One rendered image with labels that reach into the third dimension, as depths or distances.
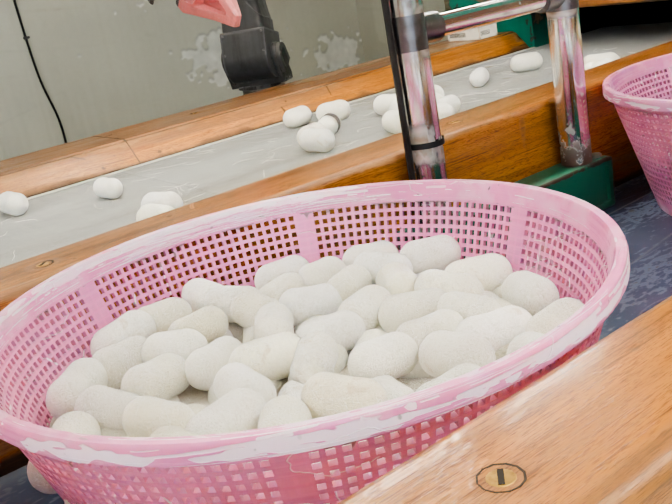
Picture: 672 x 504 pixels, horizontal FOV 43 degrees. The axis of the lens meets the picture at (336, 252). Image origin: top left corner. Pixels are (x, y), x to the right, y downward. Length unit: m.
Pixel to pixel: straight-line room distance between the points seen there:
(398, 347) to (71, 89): 2.51
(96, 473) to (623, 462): 0.15
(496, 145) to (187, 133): 0.37
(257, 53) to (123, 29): 1.67
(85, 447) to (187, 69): 2.69
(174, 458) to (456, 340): 0.13
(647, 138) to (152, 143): 0.48
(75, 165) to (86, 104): 1.98
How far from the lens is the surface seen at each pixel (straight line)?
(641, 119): 0.62
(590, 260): 0.37
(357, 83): 1.02
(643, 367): 0.26
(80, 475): 0.29
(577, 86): 0.66
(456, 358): 0.32
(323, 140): 0.73
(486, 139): 0.62
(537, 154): 0.67
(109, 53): 2.84
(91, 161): 0.85
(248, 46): 1.22
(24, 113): 2.78
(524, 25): 1.22
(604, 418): 0.23
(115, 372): 0.39
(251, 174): 0.71
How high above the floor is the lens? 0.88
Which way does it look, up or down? 18 degrees down
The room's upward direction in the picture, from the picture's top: 11 degrees counter-clockwise
